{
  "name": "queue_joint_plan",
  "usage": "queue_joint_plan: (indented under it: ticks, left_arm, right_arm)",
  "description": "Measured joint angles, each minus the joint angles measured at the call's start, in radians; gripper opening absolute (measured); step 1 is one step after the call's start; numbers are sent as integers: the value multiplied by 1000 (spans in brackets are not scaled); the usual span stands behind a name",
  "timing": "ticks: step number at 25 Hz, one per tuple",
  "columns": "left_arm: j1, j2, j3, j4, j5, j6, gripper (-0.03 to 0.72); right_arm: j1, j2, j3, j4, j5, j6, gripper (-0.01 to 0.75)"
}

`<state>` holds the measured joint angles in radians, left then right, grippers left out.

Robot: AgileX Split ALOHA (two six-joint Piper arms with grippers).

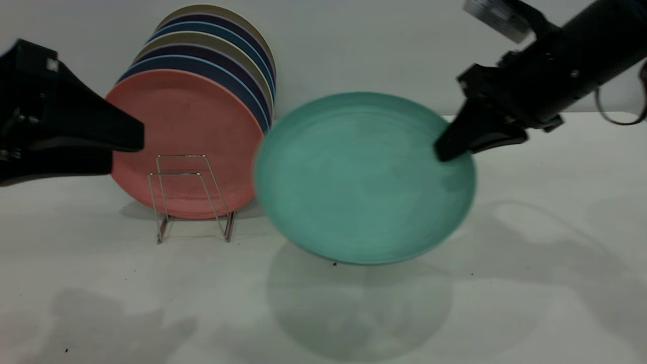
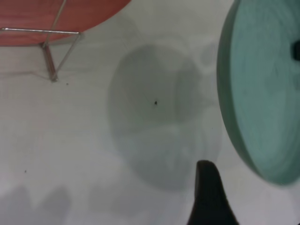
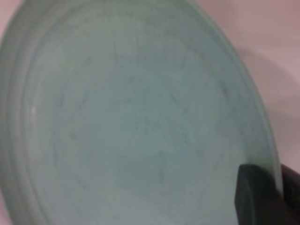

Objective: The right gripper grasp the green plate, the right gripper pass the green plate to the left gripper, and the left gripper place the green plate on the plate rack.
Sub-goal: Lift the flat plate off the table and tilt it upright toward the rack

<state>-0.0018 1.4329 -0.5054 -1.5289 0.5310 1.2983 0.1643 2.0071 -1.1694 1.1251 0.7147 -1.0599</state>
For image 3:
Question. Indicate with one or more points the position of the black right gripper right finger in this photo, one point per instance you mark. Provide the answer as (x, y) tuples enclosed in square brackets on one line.
[(294, 199)]

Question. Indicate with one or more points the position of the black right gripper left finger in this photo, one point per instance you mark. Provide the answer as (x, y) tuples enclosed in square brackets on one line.
[(257, 199)]

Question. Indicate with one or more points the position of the green plate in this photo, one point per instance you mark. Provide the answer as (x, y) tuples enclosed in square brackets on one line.
[(140, 117)]

